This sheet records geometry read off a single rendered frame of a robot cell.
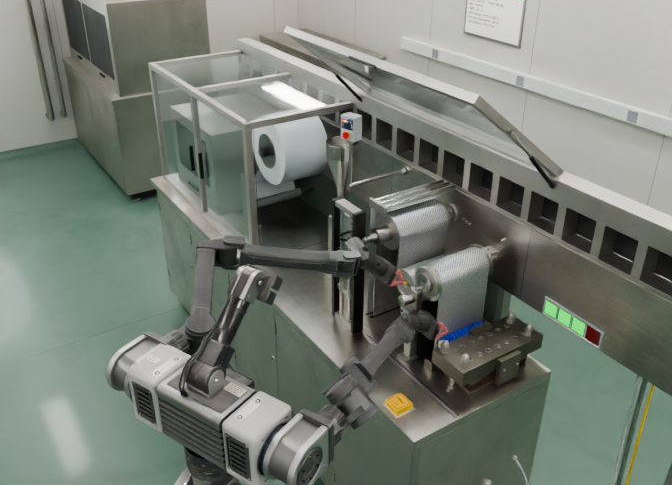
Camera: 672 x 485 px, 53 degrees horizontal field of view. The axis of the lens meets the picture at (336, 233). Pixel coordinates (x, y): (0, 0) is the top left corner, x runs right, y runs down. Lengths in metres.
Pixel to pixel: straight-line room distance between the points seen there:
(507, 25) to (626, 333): 3.66
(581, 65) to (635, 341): 3.16
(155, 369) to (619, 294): 1.43
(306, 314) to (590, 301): 1.15
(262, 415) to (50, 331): 3.22
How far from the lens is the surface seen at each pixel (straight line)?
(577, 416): 3.93
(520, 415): 2.73
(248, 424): 1.50
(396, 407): 2.42
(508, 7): 5.62
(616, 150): 5.14
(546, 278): 2.50
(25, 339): 4.62
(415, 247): 2.61
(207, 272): 2.05
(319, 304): 2.94
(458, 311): 2.56
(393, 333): 2.24
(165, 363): 1.68
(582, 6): 5.19
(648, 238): 2.20
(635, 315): 2.32
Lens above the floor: 2.57
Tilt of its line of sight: 29 degrees down
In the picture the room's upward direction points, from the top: straight up
